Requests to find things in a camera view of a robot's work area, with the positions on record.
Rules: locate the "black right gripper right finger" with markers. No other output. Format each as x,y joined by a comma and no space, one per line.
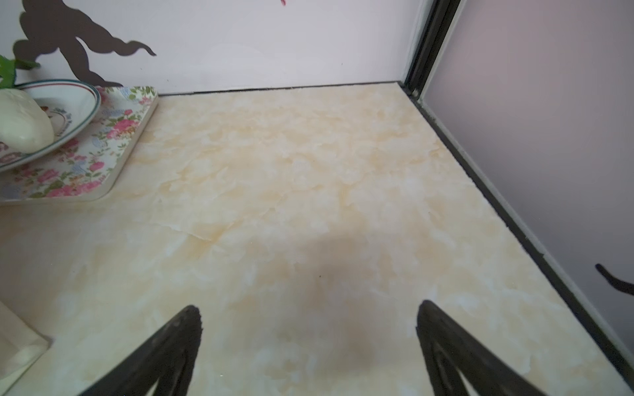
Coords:
453,356

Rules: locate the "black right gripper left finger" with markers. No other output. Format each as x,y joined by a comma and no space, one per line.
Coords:
164,363

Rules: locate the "green plastic lettuce leaf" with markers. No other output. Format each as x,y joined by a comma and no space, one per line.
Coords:
9,68

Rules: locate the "floral rectangular tray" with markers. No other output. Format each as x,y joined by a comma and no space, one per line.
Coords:
86,166

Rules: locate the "cream canvas tote bag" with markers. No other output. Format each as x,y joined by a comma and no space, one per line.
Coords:
21,347

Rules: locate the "white bun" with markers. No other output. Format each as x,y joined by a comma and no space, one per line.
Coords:
25,127

